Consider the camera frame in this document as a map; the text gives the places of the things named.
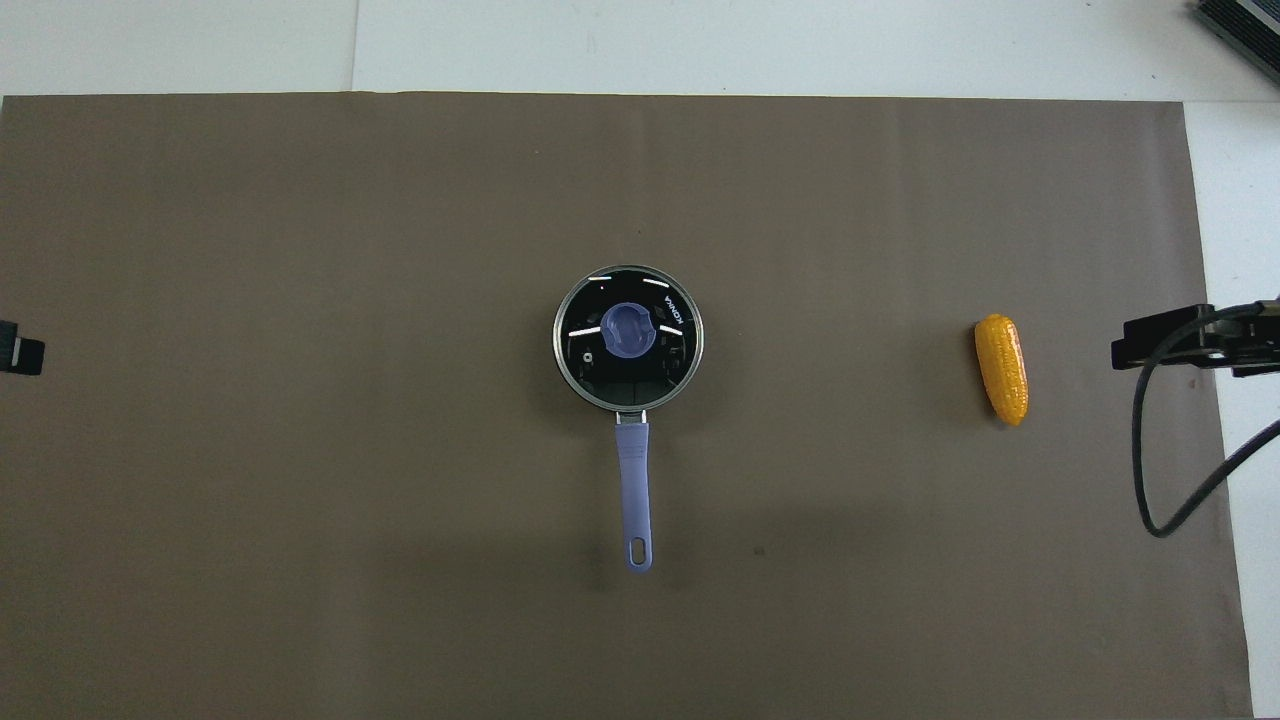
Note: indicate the yellow corn cob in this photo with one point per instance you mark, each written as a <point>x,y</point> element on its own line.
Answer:
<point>1002,370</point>

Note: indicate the dark ribbed device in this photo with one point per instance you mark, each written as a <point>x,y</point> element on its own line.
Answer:
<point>1245,20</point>

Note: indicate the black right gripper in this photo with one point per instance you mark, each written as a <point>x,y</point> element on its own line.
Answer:
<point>1255,335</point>

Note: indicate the glass lid with blue knob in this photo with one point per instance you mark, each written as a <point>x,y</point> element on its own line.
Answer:
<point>628,332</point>

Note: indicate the brown table mat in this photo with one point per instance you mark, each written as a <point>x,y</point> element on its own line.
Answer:
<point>400,450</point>

